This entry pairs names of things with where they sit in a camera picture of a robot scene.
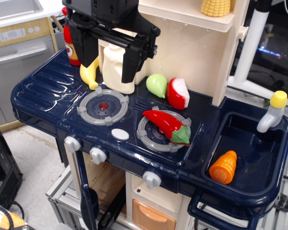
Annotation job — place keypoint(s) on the grey stove knob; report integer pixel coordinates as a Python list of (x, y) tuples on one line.
[(72, 144), (98, 155), (152, 180)]

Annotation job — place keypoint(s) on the grey toy faucet yellow cap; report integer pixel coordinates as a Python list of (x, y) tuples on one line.
[(274, 112)]

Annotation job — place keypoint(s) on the grey oval button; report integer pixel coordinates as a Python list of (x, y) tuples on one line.
[(120, 134)]

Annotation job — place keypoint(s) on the white metal stand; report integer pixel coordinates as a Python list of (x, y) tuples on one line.
[(261, 65)]

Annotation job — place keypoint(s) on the yellow toy corn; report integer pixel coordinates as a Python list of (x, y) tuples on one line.
[(215, 8)]

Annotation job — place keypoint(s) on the red toy chili pepper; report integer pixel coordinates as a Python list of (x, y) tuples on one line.
[(169, 125)]

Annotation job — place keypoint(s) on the cream detergent bottle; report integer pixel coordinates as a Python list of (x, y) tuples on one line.
[(112, 70)]

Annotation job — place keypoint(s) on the orange toy drawer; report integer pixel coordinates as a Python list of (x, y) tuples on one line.
[(148, 218)]

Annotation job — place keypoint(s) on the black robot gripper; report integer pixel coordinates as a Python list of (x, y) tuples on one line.
[(115, 21)]

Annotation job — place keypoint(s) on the grey right stove knob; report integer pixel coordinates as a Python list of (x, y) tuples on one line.
[(152, 180)]

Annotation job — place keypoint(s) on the yellow toy banana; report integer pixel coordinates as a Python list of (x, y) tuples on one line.
[(88, 74)]

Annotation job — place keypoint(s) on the grey middle stove knob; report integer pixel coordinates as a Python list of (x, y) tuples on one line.
[(98, 155)]

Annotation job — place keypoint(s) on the grey right stove burner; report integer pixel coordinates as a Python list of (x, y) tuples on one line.
[(150, 135)]

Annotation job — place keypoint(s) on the grey stove burner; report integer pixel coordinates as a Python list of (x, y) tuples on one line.
[(103, 107), (150, 135)]

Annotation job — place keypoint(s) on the cream toy kitchen back panel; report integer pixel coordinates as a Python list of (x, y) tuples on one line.
[(192, 46)]

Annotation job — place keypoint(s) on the navy toy kitchen countertop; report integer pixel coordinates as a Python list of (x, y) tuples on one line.
[(48, 99)]

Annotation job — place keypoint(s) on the aluminium frame base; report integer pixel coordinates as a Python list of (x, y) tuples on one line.
[(65, 201)]

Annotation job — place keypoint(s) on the grey left stove burner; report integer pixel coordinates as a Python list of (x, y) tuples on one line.
[(103, 107)]

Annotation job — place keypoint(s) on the green toy pear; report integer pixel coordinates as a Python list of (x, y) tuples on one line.
[(157, 85)]

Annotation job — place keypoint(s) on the grey left stove knob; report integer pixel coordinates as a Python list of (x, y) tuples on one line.
[(72, 144)]

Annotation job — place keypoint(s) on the wooden toy dishwasher cabinet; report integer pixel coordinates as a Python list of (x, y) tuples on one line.
[(26, 41)]

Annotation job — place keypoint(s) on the navy towel bar handle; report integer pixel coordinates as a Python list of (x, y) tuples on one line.
[(221, 214)]

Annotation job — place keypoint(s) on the orange toy carrot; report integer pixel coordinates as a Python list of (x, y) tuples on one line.
[(223, 170)]

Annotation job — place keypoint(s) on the red ketchup bottle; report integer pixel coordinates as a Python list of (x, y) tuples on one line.
[(73, 59)]

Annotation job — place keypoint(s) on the navy toy sink basin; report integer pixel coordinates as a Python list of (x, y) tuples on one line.
[(260, 156)]

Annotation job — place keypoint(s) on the red toy apple slice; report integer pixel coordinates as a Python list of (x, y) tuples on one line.
[(177, 94)]

